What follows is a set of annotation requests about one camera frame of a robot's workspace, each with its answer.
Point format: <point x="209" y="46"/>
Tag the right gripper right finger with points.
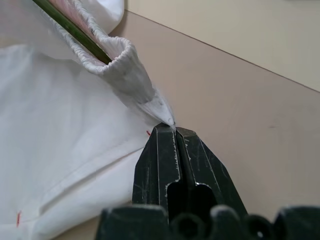
<point x="207" y="172"/>

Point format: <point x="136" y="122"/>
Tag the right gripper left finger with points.
<point x="152" y="170"/>

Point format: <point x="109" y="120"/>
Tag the white shorts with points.
<point x="62" y="112"/>

